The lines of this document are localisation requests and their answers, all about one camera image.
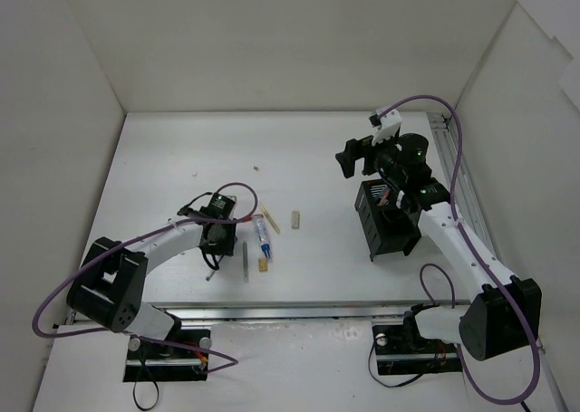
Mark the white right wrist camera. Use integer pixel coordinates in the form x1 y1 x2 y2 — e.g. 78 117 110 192
369 110 402 147

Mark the black slotted container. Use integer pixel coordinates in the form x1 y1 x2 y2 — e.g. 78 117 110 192
354 179 421 262

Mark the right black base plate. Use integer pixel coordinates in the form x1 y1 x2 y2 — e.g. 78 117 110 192
371 324 462 377

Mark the aluminium rail frame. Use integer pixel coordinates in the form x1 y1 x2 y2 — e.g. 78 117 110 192
67 112 516 325

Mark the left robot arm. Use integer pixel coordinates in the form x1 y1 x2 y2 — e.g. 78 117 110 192
66 194 237 358

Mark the orange highlighter pen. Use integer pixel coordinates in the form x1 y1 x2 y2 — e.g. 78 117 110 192
378 189 391 206

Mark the beige eraser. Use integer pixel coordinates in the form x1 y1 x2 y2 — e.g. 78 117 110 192
291 210 301 229

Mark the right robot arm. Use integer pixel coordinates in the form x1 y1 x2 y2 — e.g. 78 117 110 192
335 133 542 361

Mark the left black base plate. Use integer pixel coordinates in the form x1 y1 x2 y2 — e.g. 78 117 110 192
122 338 208 383

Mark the grey highlighter pen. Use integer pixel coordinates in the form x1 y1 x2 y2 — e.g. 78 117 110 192
242 241 249 283

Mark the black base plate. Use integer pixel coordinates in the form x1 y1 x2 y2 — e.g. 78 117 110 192
122 338 208 383
371 324 462 377

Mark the clear glue bottle blue cap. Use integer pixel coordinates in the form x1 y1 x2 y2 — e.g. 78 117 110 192
253 217 272 260

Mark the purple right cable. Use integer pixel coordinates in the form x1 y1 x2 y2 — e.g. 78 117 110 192
378 94 543 407

